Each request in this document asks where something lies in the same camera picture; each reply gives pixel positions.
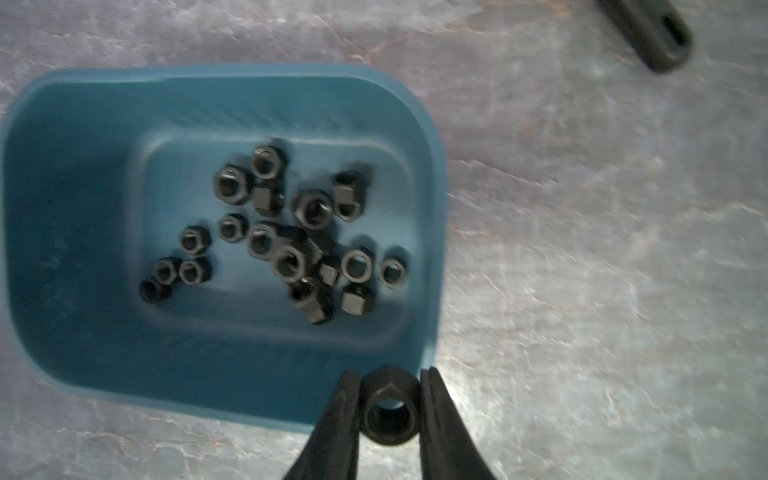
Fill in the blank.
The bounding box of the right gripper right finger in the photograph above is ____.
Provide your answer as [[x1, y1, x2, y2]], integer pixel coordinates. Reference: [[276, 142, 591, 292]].
[[419, 367, 494, 480]]

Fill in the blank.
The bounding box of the teal plastic storage box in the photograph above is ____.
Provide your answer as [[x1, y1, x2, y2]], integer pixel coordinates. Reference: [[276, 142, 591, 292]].
[[1, 63, 447, 430]]

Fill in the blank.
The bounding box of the black plastic scoop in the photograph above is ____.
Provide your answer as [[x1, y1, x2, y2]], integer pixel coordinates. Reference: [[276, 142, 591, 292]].
[[597, 0, 694, 74]]

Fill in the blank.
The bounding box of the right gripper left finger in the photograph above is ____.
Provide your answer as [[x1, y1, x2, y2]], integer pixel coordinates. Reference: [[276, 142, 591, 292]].
[[285, 370, 362, 480]]

